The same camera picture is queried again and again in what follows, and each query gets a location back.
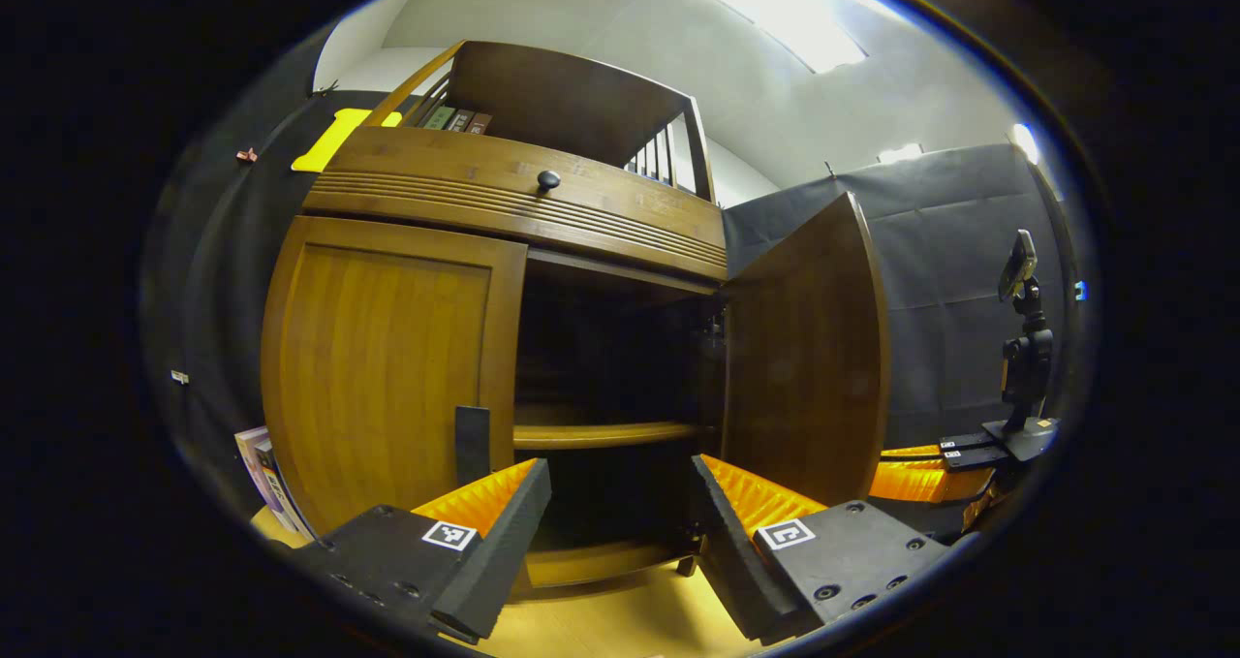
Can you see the black cloth clip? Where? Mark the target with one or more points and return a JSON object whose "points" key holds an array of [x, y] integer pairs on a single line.
{"points": [[326, 87]]}

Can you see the large ceiling light panel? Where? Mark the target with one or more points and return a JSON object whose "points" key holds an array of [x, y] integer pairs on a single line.
{"points": [[785, 9]]}

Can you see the wooden double-door shoe cabinet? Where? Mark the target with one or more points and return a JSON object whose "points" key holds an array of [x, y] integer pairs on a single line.
{"points": [[581, 106]]}

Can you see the round black drawer knob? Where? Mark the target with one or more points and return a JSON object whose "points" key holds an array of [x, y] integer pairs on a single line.
{"points": [[548, 181]]}

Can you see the wooden inner cabinet shelf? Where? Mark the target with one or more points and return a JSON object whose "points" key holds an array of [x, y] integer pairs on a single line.
{"points": [[601, 435]]}

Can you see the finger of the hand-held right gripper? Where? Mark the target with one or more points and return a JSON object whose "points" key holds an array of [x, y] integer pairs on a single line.
{"points": [[978, 457], [969, 441]]}

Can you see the reddish brown book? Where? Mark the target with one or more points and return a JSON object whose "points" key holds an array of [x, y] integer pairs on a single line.
{"points": [[479, 124]]}

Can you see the wooden cabinet door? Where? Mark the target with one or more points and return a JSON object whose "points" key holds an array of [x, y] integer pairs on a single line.
{"points": [[387, 367], [804, 348]]}

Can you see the dark brown book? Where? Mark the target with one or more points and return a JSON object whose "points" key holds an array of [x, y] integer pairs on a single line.
{"points": [[460, 120]]}

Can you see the small ceiling light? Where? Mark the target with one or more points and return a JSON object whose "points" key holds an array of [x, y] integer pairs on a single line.
{"points": [[1024, 142], [899, 153]]}

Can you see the metal right door hinge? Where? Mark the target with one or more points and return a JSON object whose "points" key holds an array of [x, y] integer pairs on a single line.
{"points": [[716, 326]]}

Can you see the wooden cabinet drawer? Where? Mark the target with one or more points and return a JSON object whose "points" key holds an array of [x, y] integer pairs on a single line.
{"points": [[436, 169]]}

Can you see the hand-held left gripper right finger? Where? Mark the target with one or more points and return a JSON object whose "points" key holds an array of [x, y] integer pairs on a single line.
{"points": [[731, 561]]}

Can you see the black backdrop cloth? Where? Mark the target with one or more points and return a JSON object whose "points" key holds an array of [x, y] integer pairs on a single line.
{"points": [[949, 251], [223, 280]]}

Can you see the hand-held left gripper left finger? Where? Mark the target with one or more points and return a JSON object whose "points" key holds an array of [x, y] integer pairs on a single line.
{"points": [[504, 542]]}

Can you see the colourful paperback book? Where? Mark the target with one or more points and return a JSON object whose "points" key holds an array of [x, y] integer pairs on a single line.
{"points": [[286, 503]]}

